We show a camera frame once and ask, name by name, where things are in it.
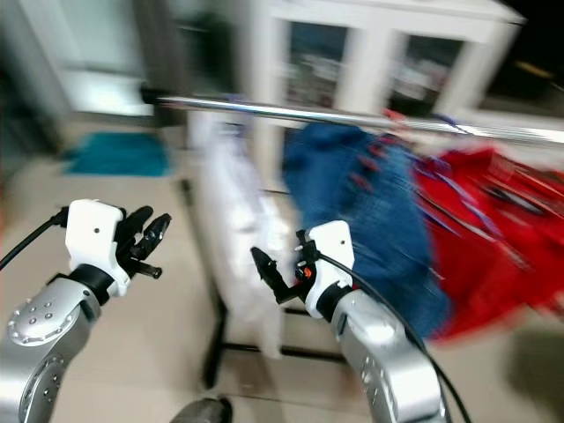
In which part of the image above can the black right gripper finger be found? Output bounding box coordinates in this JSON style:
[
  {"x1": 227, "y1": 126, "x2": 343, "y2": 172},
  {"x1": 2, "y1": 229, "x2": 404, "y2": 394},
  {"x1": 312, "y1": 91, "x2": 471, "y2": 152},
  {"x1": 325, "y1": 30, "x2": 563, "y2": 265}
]
[{"x1": 250, "y1": 247, "x2": 290, "y2": 305}]

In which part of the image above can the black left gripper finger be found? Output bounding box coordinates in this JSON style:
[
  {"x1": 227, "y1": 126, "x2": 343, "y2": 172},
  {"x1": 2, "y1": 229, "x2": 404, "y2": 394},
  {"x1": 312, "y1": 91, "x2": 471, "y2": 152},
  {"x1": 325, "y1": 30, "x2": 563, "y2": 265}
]
[
  {"x1": 129, "y1": 206, "x2": 156, "y2": 249},
  {"x1": 144, "y1": 213, "x2": 173, "y2": 259}
]

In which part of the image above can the white hung garment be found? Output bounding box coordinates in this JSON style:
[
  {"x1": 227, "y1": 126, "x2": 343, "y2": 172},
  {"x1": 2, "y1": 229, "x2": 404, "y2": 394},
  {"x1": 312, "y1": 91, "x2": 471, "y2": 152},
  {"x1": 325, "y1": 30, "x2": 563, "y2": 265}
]
[{"x1": 189, "y1": 110, "x2": 305, "y2": 360}]

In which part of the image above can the teal floor mat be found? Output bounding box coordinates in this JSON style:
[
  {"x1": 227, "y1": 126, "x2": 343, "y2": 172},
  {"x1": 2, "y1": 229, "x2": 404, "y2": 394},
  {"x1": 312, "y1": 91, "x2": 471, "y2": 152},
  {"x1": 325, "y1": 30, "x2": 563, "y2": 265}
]
[{"x1": 63, "y1": 132, "x2": 170, "y2": 177}]

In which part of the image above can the blue denim garment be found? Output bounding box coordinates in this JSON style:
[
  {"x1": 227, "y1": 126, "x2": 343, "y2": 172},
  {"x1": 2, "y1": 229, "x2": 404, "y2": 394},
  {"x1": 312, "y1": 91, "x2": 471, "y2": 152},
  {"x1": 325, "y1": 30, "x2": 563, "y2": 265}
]
[{"x1": 282, "y1": 122, "x2": 455, "y2": 340}]

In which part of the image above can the grey robot foot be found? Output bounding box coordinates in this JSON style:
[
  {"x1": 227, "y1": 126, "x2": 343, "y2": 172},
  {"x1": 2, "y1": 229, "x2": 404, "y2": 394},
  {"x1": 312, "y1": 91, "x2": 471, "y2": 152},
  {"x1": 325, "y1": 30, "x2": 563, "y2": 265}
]
[{"x1": 170, "y1": 397, "x2": 234, "y2": 423}]

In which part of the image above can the white framed glass door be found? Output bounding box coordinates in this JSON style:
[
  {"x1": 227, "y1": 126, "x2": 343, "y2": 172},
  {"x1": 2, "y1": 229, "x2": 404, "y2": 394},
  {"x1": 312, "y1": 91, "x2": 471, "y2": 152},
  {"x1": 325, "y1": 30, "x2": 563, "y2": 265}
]
[{"x1": 18, "y1": 0, "x2": 152, "y2": 117}]

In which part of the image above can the red polo shirt plaid collar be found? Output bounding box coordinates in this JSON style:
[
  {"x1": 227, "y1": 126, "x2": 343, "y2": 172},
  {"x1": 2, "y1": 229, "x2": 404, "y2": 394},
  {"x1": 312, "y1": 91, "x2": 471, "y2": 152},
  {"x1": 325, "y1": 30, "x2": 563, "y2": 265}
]
[{"x1": 410, "y1": 141, "x2": 564, "y2": 345}]

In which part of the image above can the white glass door cabinet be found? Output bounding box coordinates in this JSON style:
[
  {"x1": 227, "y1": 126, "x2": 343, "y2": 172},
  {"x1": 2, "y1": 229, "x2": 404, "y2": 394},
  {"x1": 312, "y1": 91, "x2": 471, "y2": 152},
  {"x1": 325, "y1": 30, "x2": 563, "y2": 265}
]
[{"x1": 242, "y1": 0, "x2": 525, "y2": 124}]

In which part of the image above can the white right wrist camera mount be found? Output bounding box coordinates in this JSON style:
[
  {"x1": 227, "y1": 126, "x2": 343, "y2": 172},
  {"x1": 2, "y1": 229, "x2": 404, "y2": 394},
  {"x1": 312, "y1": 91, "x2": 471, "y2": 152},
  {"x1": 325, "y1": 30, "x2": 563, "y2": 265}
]
[{"x1": 304, "y1": 220, "x2": 356, "y2": 320}]

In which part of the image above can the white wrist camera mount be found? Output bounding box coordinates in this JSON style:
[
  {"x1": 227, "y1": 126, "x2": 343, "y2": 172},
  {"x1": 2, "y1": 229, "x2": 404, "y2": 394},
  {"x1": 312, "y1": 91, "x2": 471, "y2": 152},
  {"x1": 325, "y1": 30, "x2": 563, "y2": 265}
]
[
  {"x1": 304, "y1": 220, "x2": 356, "y2": 320},
  {"x1": 65, "y1": 198, "x2": 133, "y2": 298}
]

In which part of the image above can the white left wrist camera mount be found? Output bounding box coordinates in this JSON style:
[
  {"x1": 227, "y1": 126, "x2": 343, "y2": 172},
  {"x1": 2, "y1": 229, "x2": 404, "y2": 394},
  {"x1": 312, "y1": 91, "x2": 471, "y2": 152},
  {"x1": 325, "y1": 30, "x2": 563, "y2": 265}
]
[{"x1": 65, "y1": 198, "x2": 133, "y2": 298}]

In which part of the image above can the black clothes rack chrome rail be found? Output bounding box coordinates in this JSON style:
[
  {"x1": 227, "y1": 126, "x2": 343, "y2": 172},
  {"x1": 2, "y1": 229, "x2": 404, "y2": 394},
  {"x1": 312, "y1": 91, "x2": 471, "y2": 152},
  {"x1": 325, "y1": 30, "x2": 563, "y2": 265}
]
[{"x1": 154, "y1": 93, "x2": 564, "y2": 390}]

